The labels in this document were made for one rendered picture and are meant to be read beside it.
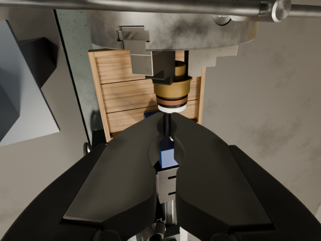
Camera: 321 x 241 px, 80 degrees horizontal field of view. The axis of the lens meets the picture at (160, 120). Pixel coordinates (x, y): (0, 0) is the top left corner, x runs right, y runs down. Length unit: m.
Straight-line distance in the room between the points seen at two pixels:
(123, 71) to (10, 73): 0.38
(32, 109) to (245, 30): 0.73
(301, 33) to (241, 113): 0.87
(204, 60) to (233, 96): 1.59
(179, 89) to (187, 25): 0.18
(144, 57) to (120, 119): 0.40
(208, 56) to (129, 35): 0.20
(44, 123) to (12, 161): 1.16
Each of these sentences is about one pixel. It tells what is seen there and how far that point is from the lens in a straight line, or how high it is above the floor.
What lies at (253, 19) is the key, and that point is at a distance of 0.24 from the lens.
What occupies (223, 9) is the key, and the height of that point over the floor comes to 1.31.
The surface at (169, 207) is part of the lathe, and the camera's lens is 1.11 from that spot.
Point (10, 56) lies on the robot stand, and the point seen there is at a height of 0.75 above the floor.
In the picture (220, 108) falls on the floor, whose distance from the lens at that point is 1.99.
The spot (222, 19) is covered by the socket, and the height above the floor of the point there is 1.24.
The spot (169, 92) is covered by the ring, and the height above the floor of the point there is 1.12.
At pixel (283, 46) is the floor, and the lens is 2.19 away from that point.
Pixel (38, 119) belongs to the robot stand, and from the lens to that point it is 0.85.
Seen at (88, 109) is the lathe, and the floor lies 0.54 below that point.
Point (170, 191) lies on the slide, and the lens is 0.84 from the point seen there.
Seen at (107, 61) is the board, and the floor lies 0.88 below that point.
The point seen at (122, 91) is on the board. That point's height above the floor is 0.89.
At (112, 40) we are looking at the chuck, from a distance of 0.31.
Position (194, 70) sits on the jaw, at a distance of 0.43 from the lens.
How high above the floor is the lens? 1.48
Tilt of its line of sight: 57 degrees down
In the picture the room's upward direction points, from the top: 149 degrees clockwise
